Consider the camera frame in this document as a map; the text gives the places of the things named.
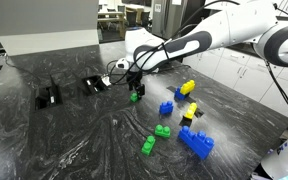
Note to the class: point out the yellow three-stud block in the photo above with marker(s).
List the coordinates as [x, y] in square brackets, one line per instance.
[191, 111]

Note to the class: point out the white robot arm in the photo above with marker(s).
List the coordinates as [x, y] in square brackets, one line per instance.
[254, 22]

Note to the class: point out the blue block under yellow block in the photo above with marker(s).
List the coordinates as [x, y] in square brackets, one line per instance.
[179, 95]

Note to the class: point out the small green block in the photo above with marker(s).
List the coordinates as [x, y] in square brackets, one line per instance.
[134, 97]

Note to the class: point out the white cabinets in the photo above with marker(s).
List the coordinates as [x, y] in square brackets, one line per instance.
[245, 74]

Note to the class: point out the counter outlet recess left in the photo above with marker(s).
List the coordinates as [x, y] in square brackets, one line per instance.
[47, 97]

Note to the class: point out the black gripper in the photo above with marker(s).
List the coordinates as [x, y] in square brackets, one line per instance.
[134, 82]

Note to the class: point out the black tape patch far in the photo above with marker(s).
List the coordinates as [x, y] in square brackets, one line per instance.
[187, 99]

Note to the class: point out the yellow block on blue block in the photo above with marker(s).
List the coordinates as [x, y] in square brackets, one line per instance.
[187, 87]

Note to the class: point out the large blue stepped block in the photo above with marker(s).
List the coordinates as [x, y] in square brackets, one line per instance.
[197, 141]

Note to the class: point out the small blue block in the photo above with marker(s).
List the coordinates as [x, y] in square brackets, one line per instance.
[166, 107]

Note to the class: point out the green block front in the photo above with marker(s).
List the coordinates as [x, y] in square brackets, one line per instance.
[148, 145]

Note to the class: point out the green two-stud block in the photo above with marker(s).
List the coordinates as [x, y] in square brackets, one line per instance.
[163, 131]

